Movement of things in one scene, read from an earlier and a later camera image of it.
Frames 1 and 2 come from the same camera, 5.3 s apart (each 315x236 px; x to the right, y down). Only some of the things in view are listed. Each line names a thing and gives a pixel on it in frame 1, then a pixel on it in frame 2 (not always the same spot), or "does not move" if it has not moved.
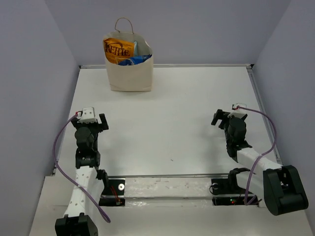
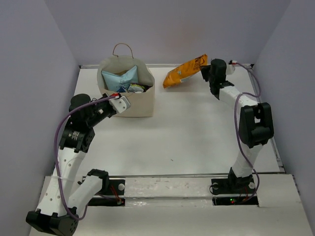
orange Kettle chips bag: [115, 48] to [175, 75]
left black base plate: [113, 194] does not move
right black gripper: [221, 115] to [205, 69]
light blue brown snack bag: [135, 48] to [114, 82]
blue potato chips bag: [134, 60] to [121, 89]
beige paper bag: [136, 77] to [141, 104]
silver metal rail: [171, 176] does not move
